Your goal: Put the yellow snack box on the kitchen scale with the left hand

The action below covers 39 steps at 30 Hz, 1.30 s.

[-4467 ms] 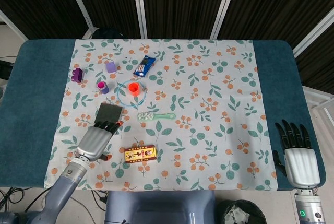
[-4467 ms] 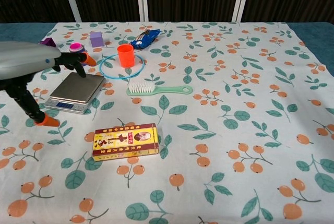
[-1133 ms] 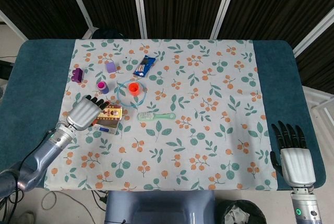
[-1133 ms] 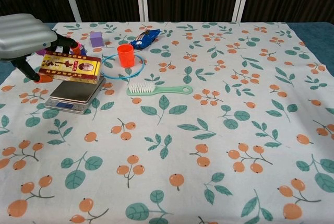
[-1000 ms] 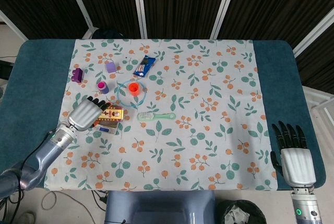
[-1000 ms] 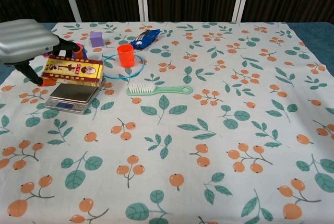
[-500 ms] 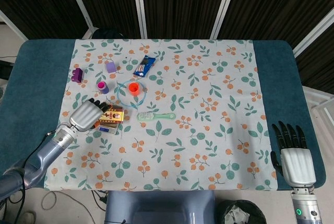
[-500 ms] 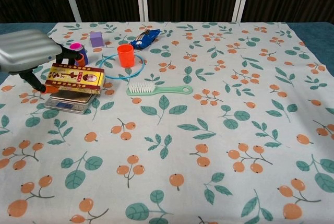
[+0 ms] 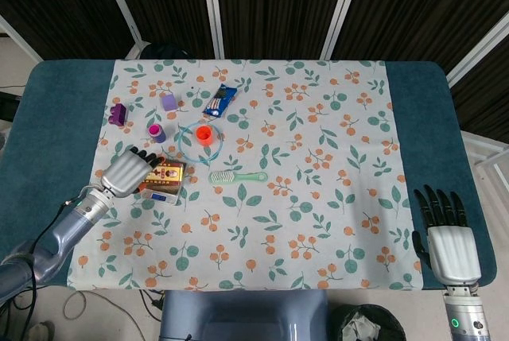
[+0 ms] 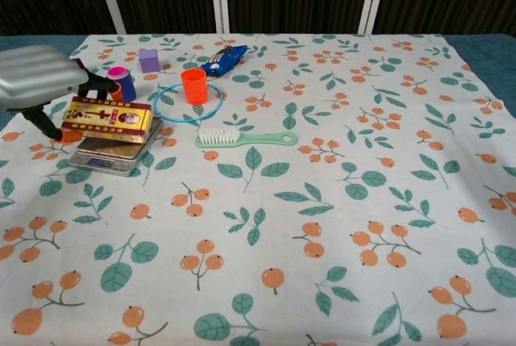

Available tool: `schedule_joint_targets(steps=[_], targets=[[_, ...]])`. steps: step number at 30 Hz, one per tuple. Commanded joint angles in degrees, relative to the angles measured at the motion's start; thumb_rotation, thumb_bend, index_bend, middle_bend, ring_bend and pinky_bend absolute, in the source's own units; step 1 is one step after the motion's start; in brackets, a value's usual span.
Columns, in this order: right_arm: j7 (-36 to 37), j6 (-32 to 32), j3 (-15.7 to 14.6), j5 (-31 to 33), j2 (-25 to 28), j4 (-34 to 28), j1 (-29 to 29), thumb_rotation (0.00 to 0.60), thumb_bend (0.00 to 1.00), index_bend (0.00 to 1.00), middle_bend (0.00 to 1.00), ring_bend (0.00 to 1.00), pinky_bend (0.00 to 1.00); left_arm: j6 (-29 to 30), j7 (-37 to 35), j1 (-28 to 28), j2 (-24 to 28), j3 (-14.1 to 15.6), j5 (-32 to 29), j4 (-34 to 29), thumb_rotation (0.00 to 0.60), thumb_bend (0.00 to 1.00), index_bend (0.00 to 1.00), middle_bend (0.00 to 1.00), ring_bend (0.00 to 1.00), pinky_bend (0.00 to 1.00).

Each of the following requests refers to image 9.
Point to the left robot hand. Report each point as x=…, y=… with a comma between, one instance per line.
x=123, y=174

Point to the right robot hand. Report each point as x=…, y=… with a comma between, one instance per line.
x=453, y=251

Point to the digital kitchen scale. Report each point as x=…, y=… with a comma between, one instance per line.
x=159, y=198

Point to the yellow red snack box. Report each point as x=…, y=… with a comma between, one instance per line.
x=167, y=176

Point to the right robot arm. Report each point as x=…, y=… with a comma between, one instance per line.
x=467, y=317

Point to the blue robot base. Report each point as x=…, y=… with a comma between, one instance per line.
x=242, y=315

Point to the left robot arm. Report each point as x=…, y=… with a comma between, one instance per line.
x=71, y=223

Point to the purple cylinder pink top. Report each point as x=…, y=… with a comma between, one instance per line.
x=156, y=132

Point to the dark purple toy block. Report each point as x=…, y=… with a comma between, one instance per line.
x=117, y=115

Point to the teal table cover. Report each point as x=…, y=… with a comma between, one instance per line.
x=55, y=138

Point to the light purple cube block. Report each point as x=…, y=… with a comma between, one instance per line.
x=169, y=102

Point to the orange plastic cup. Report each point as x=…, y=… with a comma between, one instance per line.
x=204, y=135

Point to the green hairbrush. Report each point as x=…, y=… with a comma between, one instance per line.
x=222, y=177

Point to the black trash bin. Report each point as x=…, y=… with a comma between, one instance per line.
x=370, y=323

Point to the blue snack packet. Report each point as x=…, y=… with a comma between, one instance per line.
x=220, y=100

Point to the black bag behind table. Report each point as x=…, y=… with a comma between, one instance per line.
x=165, y=51

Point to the floral tablecloth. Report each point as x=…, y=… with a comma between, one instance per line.
x=302, y=206

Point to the beige shoe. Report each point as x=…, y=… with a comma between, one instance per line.
x=40, y=332

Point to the dark panel folding screen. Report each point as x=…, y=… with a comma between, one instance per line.
x=278, y=3

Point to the white metal frame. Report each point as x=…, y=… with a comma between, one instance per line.
x=491, y=156

